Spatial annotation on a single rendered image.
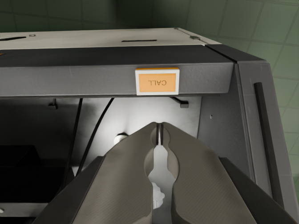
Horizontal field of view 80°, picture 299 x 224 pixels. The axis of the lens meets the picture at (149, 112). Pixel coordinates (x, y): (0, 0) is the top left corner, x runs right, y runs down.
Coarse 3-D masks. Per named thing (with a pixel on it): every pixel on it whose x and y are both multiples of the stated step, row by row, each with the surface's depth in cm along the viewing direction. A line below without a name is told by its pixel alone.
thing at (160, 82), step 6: (144, 78) 21; (150, 78) 21; (156, 78) 21; (162, 78) 21; (168, 78) 20; (174, 78) 20; (144, 84) 21; (150, 84) 21; (156, 84) 21; (162, 84) 21; (168, 84) 21; (174, 84) 21; (144, 90) 21; (150, 90) 21; (156, 90) 21; (162, 90) 21; (168, 90) 21; (174, 90) 21
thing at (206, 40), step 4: (144, 28) 99; (148, 28) 97; (152, 28) 97; (180, 28) 88; (44, 32) 90; (184, 32) 66; (188, 32) 63; (192, 32) 62; (12, 36) 70; (200, 36) 49; (200, 40) 43; (204, 40) 40; (208, 40) 40; (212, 40) 40
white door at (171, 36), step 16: (48, 32) 89; (64, 32) 85; (80, 32) 81; (96, 32) 78; (112, 32) 75; (128, 32) 72; (144, 32) 69; (160, 32) 67; (176, 32) 65; (0, 48) 37; (16, 48) 37; (32, 48) 37
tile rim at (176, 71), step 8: (136, 72) 20; (144, 72) 20; (152, 72) 20; (160, 72) 20; (168, 72) 20; (176, 72) 20; (136, 80) 21; (176, 80) 21; (136, 88) 21; (176, 88) 21
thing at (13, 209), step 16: (0, 160) 38; (16, 160) 38; (32, 160) 42; (0, 176) 34; (16, 176) 34; (32, 176) 34; (48, 176) 34; (0, 192) 31; (16, 192) 31; (32, 192) 30; (48, 192) 30; (0, 208) 29; (16, 208) 30; (32, 208) 29
